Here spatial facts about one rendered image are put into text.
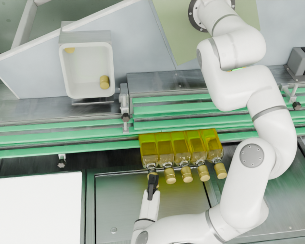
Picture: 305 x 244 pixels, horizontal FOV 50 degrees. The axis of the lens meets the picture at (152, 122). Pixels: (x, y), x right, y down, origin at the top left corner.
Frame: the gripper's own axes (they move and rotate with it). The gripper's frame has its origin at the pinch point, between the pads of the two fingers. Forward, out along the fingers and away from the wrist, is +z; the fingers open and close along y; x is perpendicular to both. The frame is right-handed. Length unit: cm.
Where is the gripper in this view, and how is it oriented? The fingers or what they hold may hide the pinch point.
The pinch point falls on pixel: (153, 183)
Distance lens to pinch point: 109.1
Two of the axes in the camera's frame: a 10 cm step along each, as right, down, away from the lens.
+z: 1.3, -6.8, 7.2
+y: 0.3, -7.3, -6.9
